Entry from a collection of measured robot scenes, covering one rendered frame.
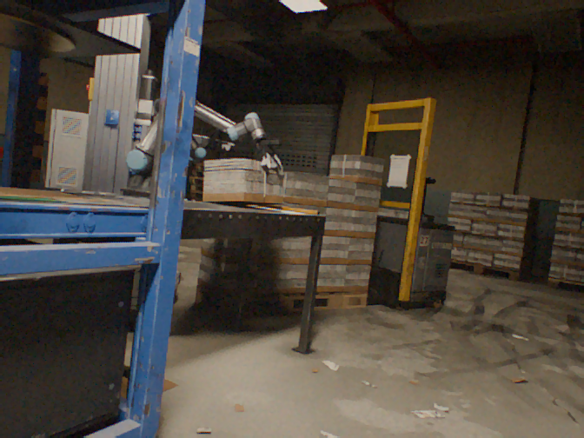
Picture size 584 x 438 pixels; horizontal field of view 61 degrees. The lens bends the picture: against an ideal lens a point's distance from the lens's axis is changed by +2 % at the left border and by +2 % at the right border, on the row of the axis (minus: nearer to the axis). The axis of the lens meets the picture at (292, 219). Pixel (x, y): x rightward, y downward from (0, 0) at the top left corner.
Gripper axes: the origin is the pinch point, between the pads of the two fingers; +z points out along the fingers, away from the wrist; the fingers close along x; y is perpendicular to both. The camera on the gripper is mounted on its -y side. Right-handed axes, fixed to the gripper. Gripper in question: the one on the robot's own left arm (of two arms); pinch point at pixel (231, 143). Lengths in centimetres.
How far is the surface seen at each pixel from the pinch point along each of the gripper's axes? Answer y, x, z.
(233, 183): 16, 118, -46
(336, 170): 7, 11, 97
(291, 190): 26, 37, 40
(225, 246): 68, 57, -16
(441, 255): 67, 54, 205
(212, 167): 10, 104, -54
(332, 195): 24, 45, 73
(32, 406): 69, 222, -139
